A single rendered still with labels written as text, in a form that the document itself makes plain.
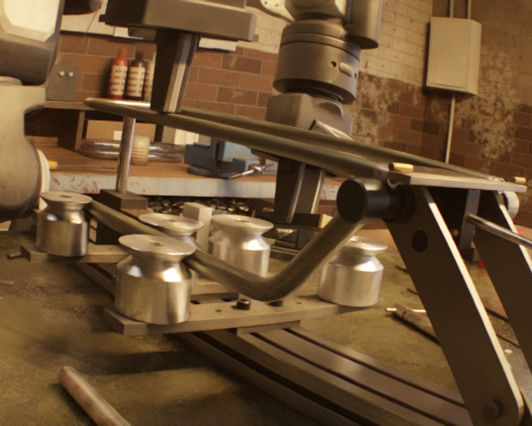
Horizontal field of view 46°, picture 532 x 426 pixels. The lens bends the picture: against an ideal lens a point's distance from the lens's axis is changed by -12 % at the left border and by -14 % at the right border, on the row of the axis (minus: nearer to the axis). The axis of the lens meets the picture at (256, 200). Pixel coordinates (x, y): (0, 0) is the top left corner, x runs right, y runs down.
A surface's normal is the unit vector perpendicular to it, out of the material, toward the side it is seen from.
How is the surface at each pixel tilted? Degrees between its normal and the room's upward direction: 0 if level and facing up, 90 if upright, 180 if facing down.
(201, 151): 90
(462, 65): 90
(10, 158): 71
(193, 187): 90
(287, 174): 79
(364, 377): 0
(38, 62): 116
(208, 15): 92
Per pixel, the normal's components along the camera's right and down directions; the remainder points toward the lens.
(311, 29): -0.28, -0.16
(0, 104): 0.76, -0.14
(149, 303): 0.04, 0.14
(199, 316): 0.13, -0.98
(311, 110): 0.65, 0.03
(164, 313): 0.48, 0.18
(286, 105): -0.74, -0.21
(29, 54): 0.71, 0.59
